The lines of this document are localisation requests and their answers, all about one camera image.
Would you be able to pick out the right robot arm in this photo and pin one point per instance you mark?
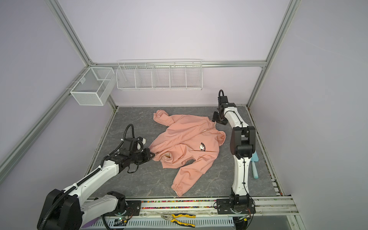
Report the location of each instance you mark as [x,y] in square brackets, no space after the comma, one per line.
[242,147]

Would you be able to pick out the white wire shelf basket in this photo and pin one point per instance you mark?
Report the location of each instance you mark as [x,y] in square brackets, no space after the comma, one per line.
[159,74]

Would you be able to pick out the white mesh box basket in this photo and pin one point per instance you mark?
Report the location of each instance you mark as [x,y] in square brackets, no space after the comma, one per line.
[95,86]

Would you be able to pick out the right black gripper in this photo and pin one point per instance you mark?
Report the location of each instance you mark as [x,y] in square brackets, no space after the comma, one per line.
[214,119]

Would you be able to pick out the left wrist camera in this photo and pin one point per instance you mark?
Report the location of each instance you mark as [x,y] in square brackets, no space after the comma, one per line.
[140,143]

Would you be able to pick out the purple pink silicone spatula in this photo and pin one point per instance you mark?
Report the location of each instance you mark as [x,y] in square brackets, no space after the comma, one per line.
[90,223]

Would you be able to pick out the white slotted cable duct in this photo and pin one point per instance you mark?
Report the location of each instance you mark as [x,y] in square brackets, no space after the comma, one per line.
[162,224]

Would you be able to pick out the small green circuit board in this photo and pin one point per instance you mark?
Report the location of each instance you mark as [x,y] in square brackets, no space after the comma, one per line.
[120,222]

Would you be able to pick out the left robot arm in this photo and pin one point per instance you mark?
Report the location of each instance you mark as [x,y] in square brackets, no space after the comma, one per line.
[68,209]

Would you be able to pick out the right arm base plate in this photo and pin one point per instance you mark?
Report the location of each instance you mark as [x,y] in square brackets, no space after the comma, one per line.
[242,206]

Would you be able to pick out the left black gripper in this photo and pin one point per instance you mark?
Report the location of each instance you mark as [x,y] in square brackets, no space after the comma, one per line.
[146,152]

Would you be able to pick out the teal silicone spatula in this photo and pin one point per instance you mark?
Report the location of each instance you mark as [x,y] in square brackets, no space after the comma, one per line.
[254,159]

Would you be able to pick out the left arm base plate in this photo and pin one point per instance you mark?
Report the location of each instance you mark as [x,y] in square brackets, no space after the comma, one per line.
[132,208]

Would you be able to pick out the pink Snoopy zip jacket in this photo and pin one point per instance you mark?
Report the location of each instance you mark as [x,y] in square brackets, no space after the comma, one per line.
[190,144]

